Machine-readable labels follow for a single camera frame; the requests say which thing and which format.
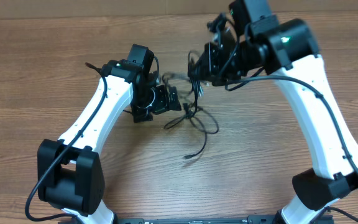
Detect black USB-A cable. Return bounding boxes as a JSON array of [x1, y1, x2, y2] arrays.
[[162, 72, 220, 135]]

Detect black USB-C cable long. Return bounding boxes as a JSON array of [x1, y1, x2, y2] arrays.
[[163, 51, 220, 135]]

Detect black USB-C cable short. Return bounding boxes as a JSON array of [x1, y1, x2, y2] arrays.
[[183, 80, 208, 160]]

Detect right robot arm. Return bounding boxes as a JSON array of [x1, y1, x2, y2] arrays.
[[188, 1, 358, 223]]

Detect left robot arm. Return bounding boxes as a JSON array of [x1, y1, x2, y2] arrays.
[[26, 44, 181, 223]]

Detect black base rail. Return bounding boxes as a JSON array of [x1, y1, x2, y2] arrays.
[[112, 215, 284, 224]]

